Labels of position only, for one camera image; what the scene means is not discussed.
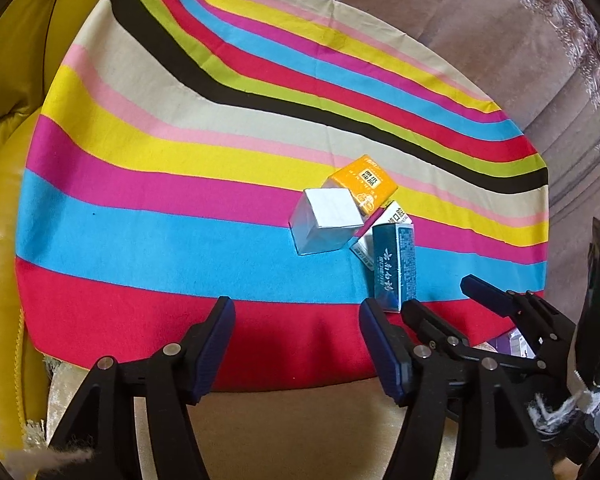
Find teal blue box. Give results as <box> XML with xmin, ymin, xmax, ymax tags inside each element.
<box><xmin>374</xmin><ymin>226</ymin><xmax>416</xmax><ymax>313</ymax></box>

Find small white cube box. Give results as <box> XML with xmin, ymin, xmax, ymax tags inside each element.
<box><xmin>289</xmin><ymin>188</ymin><xmax>364</xmax><ymax>256</ymax></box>

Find orange box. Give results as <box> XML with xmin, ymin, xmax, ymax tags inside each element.
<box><xmin>323</xmin><ymin>155</ymin><xmax>398</xmax><ymax>218</ymax></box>

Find purple storage box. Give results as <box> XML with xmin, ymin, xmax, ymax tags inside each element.
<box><xmin>488</xmin><ymin>328</ymin><xmax>535</xmax><ymax>359</ymax></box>

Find white flat printed box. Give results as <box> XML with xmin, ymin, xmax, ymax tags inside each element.
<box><xmin>350</xmin><ymin>200</ymin><xmax>414</xmax><ymax>271</ymax></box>

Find beige velvet cushion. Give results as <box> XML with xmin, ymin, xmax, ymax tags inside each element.
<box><xmin>42</xmin><ymin>353</ymin><xmax>462</xmax><ymax>480</ymax></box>

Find colourful striped cloth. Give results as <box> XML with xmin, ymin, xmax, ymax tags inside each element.
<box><xmin>15</xmin><ymin>0</ymin><xmax>548</xmax><ymax>391</ymax></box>

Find yellow leather chair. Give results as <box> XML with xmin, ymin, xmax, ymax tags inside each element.
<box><xmin>0</xmin><ymin>0</ymin><xmax>98</xmax><ymax>456</ymax></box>

